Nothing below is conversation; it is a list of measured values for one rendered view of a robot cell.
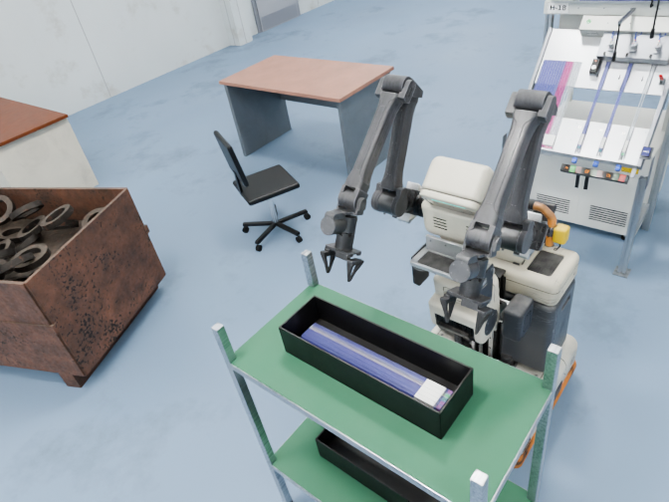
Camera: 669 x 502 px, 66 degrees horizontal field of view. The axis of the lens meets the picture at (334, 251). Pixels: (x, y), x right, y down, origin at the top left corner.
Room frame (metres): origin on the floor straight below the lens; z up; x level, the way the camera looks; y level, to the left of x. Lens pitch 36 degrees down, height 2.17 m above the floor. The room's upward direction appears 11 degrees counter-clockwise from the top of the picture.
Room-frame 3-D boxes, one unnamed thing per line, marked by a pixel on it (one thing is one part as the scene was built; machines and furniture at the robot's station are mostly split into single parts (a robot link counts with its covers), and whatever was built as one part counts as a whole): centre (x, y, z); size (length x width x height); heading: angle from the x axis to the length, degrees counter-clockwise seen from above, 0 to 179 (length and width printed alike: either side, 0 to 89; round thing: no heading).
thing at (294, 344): (1.03, -0.04, 1.01); 0.57 x 0.17 x 0.11; 44
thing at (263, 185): (3.33, 0.40, 0.43); 0.54 x 0.54 x 0.85
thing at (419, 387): (1.03, -0.04, 0.98); 0.51 x 0.07 x 0.03; 44
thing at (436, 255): (1.36, -0.39, 0.99); 0.28 x 0.16 x 0.22; 44
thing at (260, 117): (4.57, -0.01, 0.38); 1.43 x 0.74 x 0.77; 45
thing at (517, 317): (1.40, -0.53, 0.68); 0.28 x 0.27 x 0.25; 44
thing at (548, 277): (1.63, -0.67, 0.59); 0.55 x 0.34 x 0.83; 44
